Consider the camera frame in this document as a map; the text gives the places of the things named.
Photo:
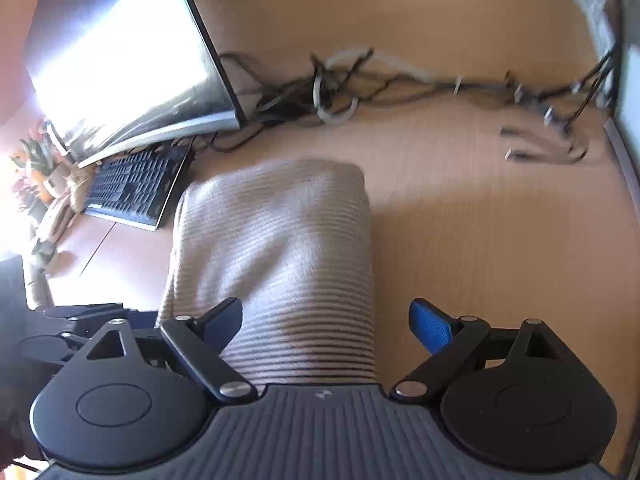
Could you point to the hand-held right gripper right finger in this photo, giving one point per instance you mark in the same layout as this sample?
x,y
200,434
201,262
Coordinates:
x,y
430,325

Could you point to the striped knit shirt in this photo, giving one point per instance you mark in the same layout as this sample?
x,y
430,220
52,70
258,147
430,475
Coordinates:
x,y
280,260

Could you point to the black computer keyboard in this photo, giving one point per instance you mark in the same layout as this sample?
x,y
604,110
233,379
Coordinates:
x,y
135,185

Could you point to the potted succulent plants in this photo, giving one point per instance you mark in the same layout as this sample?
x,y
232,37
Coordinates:
x,y
37,160

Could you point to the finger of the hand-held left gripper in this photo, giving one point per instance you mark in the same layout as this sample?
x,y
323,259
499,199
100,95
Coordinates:
x,y
100,312

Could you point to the beige desk ornament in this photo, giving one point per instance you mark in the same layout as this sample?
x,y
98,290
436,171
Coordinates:
x,y
52,225

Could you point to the curved computer monitor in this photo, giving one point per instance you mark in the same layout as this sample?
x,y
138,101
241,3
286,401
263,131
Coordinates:
x,y
130,55

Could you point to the flat grey monitor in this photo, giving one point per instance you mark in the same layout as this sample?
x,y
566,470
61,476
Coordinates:
x,y
627,85

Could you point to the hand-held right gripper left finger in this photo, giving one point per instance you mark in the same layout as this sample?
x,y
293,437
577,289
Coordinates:
x,y
223,318

